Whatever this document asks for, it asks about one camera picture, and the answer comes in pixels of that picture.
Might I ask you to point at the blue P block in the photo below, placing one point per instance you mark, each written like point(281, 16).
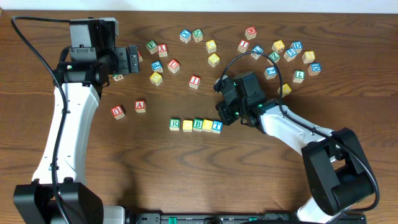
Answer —
point(157, 66)

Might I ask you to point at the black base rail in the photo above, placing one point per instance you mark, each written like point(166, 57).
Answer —
point(157, 218)

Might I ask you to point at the green J block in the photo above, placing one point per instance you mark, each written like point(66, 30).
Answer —
point(118, 77)

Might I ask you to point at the red I block left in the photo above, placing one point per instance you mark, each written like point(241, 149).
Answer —
point(194, 82)

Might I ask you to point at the green R block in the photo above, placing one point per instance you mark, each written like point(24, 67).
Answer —
point(174, 124)

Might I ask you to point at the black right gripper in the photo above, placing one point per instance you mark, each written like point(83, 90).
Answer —
point(224, 111)

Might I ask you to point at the green F block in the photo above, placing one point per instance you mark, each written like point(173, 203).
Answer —
point(152, 46)

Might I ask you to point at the blue 5 block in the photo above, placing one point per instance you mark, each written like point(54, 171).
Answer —
point(290, 54)

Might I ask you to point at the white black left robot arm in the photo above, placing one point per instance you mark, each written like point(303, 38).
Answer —
point(57, 193)

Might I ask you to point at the red U block near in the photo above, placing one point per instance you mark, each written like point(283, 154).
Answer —
point(118, 112)

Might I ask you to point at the red u block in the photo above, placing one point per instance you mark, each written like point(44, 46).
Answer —
point(173, 66)
point(118, 112)

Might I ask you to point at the red A block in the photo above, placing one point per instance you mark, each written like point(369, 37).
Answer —
point(140, 106)

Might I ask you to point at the blue D block right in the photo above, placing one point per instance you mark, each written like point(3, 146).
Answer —
point(314, 69)

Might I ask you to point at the yellow o block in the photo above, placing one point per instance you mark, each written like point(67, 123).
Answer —
point(207, 125)
point(187, 125)

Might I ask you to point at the yellow K block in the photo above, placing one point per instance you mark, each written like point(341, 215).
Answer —
point(284, 90)

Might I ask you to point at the blue T block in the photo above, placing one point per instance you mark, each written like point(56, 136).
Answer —
point(217, 127)

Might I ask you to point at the red U block middle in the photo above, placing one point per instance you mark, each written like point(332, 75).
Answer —
point(173, 66)

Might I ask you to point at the yellow block upper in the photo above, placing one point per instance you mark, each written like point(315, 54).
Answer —
point(211, 46)

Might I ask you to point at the blue L block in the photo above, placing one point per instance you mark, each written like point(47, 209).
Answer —
point(256, 52)

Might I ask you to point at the red I block right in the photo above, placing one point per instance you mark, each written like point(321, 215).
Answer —
point(243, 46)

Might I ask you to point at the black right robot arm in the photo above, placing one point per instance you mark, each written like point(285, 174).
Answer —
point(338, 172)

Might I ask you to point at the yellow block by P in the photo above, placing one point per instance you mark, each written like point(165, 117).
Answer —
point(156, 78)

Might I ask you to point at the red G block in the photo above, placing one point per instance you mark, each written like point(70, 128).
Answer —
point(139, 56)

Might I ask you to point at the yellow block lower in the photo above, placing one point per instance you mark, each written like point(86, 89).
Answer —
point(213, 60)

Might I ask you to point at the yellow O block front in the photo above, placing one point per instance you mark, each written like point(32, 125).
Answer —
point(187, 125)

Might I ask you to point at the yellow block soccer side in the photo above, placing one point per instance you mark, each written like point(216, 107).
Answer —
point(278, 46)

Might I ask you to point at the green 7 block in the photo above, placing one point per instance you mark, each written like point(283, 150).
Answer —
point(299, 76)

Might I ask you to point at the red i block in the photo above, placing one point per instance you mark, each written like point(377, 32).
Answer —
point(243, 46)
point(194, 82)

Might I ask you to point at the blue 2 block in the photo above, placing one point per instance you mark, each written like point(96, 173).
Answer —
point(270, 72)

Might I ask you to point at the blue d block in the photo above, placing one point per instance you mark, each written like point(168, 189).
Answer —
point(297, 46)
point(314, 69)

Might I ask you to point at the yellow 8 block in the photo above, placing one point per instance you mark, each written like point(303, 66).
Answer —
point(308, 57)

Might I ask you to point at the green Z block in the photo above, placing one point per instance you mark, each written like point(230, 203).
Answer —
point(273, 58)

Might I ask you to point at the blue D block upper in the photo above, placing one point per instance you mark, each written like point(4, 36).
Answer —
point(297, 46)

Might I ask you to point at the red block top right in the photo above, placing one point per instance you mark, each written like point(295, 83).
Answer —
point(250, 33)

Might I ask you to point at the blue X block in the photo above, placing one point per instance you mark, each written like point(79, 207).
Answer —
point(185, 36)

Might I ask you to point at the red Y block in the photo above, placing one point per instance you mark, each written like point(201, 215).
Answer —
point(162, 50)

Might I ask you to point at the green B block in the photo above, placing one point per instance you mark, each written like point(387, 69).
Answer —
point(197, 125)

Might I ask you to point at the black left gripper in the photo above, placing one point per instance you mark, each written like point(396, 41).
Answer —
point(132, 59)

